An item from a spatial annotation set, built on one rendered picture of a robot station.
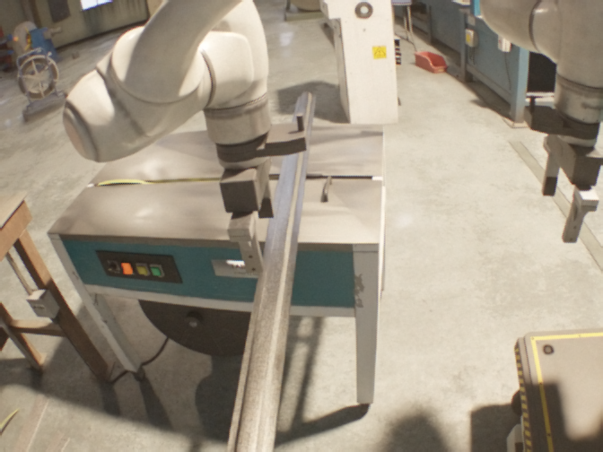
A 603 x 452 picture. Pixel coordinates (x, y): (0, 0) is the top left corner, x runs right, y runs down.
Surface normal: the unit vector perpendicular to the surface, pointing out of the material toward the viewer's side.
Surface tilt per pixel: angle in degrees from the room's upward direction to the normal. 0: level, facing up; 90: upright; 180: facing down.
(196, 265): 90
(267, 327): 0
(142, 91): 75
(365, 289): 90
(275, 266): 0
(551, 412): 0
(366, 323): 90
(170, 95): 85
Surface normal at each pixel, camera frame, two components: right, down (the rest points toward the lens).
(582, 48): -0.67, 0.52
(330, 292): -0.17, 0.61
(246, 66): 0.77, 0.35
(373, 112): 0.07, 0.59
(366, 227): -0.11, -0.79
